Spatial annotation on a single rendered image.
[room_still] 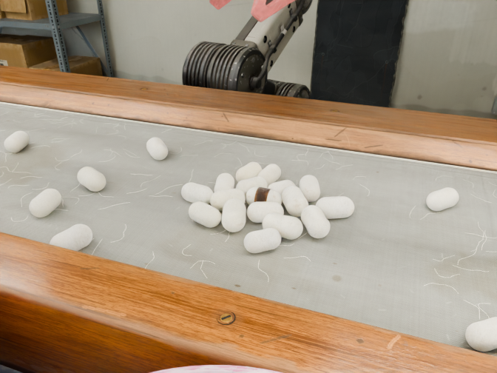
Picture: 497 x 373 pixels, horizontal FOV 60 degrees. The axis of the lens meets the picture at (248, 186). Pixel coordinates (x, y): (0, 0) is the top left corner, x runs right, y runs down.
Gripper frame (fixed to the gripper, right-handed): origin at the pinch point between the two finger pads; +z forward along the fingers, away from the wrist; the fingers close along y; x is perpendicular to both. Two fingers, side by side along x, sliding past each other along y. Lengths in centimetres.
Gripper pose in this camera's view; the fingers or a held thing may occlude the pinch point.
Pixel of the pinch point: (237, 4)
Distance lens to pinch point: 50.1
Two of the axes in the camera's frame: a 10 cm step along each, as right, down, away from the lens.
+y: -4.9, -4.3, 7.6
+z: -5.6, 8.2, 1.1
